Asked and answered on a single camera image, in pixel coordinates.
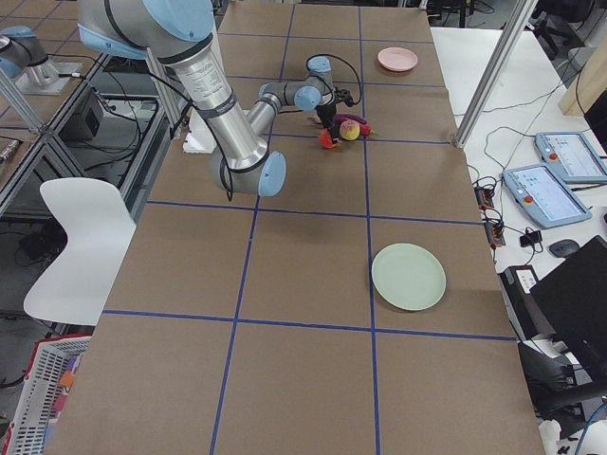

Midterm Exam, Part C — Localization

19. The black monitor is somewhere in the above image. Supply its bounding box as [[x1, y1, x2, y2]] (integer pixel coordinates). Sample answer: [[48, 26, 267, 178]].
[[530, 235, 606, 379]]

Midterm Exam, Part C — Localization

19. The aluminium frame post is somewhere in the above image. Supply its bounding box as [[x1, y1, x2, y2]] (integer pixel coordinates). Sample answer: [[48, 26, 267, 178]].
[[453, 0, 537, 149]]

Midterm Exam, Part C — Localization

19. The black power adapter box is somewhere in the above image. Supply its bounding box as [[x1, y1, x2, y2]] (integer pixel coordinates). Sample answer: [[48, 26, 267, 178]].
[[498, 265, 546, 339]]

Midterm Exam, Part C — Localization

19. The blue teach pendant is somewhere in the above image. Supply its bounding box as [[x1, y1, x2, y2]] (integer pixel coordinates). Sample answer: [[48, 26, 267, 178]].
[[535, 132, 606, 184], [503, 164, 592, 228]]

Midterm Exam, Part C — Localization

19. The far blue teach pendant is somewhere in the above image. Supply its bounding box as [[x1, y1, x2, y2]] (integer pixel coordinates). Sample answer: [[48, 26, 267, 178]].
[[535, 132, 606, 184]]

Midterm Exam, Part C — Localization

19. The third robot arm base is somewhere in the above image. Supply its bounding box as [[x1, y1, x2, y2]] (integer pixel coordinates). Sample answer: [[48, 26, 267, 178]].
[[1, 26, 83, 96]]

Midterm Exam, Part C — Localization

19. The purple eggplant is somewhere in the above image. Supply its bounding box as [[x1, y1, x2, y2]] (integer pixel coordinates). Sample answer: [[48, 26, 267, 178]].
[[333, 114, 367, 124]]

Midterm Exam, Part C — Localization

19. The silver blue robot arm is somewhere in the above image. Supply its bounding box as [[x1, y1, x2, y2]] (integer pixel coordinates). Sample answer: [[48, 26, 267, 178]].
[[78, 1, 336, 197]]

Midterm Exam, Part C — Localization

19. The green plate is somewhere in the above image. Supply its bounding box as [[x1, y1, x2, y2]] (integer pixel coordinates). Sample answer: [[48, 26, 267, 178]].
[[372, 243, 447, 312]]

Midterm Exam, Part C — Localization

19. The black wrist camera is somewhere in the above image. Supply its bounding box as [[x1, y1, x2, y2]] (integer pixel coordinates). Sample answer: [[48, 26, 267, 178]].
[[334, 88, 357, 107]]

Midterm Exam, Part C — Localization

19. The orange black power strip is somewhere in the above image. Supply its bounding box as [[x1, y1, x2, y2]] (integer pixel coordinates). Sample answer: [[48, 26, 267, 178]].
[[473, 185, 506, 249]]

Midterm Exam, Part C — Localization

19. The near blue teach pendant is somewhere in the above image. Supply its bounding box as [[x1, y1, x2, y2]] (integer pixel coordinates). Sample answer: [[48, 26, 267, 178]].
[[503, 164, 592, 228]]

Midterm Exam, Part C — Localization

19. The yellow pink peach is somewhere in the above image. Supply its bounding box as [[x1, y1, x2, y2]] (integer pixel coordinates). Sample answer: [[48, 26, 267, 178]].
[[339, 119, 360, 141]]

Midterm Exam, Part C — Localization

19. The black computer mouse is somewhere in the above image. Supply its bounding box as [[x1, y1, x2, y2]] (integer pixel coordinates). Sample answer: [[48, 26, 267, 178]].
[[548, 239, 579, 259]]

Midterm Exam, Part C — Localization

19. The white chair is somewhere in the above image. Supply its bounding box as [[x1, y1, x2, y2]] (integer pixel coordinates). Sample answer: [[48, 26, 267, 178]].
[[24, 177, 136, 326]]

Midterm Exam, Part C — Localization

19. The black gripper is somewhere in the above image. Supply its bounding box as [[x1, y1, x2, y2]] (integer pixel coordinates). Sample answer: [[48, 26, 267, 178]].
[[316, 104, 341, 144]]

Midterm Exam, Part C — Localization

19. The red chili pepper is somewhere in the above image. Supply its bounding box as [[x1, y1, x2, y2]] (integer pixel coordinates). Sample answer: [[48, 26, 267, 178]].
[[358, 124, 378, 137]]

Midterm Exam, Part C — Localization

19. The pink plate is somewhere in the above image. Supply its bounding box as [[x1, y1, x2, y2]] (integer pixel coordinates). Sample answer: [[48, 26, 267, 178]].
[[377, 46, 418, 72]]

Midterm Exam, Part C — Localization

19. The white plastic basket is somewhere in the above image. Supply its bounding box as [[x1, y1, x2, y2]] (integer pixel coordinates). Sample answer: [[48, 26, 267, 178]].
[[2, 335, 91, 454]]

